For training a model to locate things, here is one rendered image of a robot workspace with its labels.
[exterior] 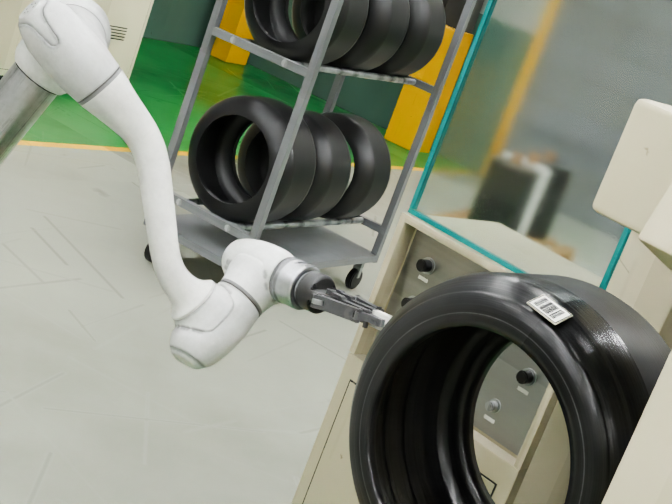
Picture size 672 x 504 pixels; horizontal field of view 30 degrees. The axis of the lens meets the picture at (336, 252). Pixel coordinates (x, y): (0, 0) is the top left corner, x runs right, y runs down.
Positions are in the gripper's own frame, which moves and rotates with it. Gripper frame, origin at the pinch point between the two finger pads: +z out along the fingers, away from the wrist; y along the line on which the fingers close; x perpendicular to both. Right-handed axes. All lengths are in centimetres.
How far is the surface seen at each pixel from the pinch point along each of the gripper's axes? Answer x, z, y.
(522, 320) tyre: -12.0, 33.6, -11.4
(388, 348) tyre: 0.7, 10.5, -11.6
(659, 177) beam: -39, 62, -36
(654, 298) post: -16.4, 34.7, 25.8
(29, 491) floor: 103, -150, 46
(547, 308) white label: -14.8, 36.5, -10.2
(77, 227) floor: 72, -361, 203
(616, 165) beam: -39, 56, -36
